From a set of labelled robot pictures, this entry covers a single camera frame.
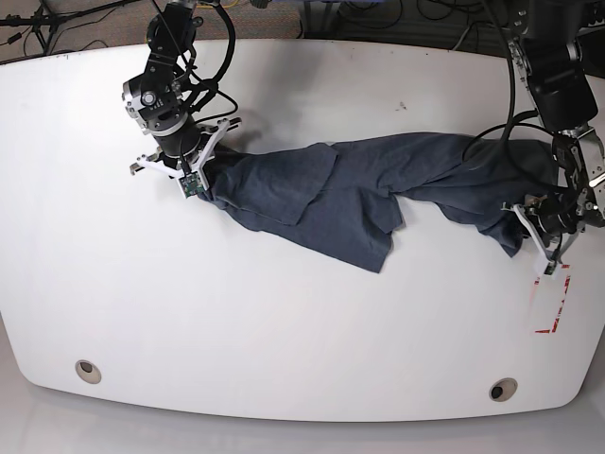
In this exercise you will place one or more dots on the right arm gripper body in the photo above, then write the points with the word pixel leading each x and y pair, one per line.
pixel 192 146

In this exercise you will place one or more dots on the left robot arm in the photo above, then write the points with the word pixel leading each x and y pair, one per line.
pixel 543 177

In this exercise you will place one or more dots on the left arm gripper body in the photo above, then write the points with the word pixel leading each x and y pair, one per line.
pixel 552 224

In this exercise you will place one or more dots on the red tape rectangle marking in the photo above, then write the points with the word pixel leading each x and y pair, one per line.
pixel 547 300

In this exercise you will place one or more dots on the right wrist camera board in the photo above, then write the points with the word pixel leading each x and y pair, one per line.
pixel 192 184

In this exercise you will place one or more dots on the table cable grommet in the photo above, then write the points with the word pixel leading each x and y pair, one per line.
pixel 503 390
pixel 88 372

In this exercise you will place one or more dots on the left table cable grommet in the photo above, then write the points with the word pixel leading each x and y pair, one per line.
pixel 88 372

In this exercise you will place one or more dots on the black tripod stand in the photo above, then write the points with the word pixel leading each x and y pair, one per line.
pixel 44 23

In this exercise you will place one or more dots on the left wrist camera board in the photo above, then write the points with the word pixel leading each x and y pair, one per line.
pixel 550 269

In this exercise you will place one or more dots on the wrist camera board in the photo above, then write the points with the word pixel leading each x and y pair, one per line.
pixel 550 269
pixel 192 184

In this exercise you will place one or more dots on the right table cable grommet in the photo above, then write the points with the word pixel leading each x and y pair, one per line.
pixel 503 390

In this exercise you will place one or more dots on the dark blue printed T-shirt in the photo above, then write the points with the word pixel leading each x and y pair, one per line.
pixel 338 199

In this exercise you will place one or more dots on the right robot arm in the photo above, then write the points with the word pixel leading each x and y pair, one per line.
pixel 185 114

